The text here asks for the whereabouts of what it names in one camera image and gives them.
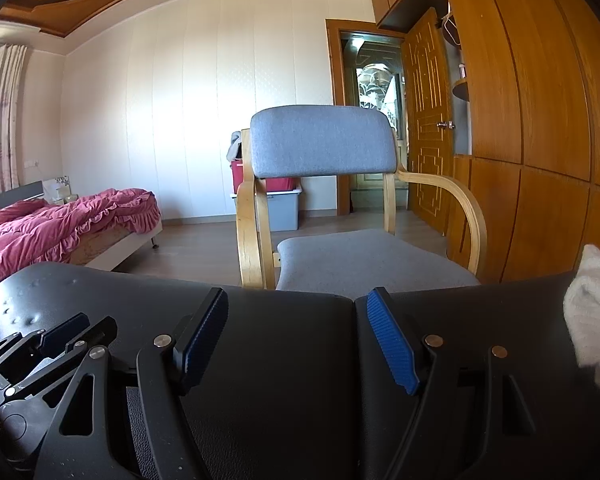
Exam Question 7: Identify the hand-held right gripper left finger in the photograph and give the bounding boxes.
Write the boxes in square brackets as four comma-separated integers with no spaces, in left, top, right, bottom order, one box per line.
[34,287,229,480]

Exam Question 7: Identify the pink ruffled blanket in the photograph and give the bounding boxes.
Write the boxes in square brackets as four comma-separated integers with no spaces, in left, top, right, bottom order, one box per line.
[0,187,162,291]

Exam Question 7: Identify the grey plastic storage bin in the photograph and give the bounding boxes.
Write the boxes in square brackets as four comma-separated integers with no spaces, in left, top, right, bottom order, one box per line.
[230,185,302,233]

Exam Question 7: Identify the beige patterned curtain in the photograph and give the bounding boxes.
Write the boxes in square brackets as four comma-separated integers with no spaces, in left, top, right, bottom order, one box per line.
[0,42,31,201]

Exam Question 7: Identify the wooden wardrobe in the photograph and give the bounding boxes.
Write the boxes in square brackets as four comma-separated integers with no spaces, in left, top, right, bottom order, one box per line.
[370,0,600,286]

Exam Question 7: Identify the etched glass inner door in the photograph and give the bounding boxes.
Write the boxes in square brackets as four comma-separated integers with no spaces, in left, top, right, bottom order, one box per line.
[344,34,407,211]

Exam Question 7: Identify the patterned box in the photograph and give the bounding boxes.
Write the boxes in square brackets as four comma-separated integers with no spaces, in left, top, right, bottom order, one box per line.
[42,175,74,202]

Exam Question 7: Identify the carved wooden door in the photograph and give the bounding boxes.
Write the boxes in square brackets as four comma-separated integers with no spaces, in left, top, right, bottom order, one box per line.
[400,7,456,236]

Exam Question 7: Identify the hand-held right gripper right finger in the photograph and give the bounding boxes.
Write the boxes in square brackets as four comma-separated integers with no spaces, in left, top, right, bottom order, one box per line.
[366,286,563,480]

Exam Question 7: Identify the red bag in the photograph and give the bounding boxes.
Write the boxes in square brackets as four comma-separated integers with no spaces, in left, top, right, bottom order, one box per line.
[230,160,297,194]

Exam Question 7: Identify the grey cloth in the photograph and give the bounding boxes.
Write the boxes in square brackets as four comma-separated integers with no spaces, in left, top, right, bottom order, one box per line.
[226,130,244,164]

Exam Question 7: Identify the white knit sweater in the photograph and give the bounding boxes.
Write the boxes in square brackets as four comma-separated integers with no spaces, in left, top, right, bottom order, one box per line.
[563,244,600,396]

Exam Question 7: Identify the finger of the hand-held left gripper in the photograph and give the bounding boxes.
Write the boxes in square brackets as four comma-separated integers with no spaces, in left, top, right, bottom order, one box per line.
[0,316,118,401]
[0,312,91,376]

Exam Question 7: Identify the grey cushioned wooden armchair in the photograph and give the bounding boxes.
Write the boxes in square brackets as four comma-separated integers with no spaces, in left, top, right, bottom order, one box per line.
[236,106,488,293]

